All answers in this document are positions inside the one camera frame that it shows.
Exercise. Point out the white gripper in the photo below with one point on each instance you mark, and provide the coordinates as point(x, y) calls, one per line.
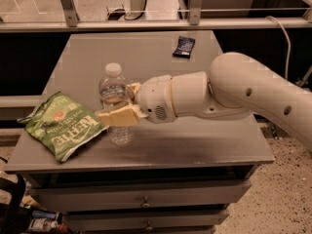
point(154, 97)

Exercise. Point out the clear plastic water bottle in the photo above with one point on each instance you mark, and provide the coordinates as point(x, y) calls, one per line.
point(114, 94)

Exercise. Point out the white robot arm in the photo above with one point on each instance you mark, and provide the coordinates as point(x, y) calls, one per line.
point(232, 84)

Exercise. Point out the green jalapeno chip bag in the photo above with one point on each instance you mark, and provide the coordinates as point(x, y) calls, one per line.
point(62, 125)

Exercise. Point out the black bag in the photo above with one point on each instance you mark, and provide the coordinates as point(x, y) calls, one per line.
point(14, 219)

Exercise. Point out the dark blue snack packet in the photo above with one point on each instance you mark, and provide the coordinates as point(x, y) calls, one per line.
point(184, 47)

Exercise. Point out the grey drawer cabinet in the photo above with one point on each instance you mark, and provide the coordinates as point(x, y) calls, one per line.
point(188, 149)

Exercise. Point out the metal railing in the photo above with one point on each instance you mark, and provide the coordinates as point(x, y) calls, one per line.
point(18, 16)

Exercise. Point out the upper drawer knob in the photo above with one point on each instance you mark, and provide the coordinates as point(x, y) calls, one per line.
point(145, 203)

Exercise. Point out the drawer knob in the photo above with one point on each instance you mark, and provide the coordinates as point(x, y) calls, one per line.
point(148, 226)
point(145, 203)

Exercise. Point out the upper grey drawer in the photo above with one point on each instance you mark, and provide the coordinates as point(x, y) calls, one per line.
point(121, 197)

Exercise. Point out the grey drawer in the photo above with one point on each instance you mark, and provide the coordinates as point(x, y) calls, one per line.
point(137, 220)
point(121, 197)

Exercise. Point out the lower drawer knob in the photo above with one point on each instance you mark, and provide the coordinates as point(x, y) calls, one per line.
point(148, 226)

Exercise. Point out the lower grey drawer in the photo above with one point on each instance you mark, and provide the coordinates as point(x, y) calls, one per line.
point(137, 220)

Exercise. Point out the bottles on floor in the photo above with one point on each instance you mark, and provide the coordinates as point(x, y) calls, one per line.
point(46, 223)

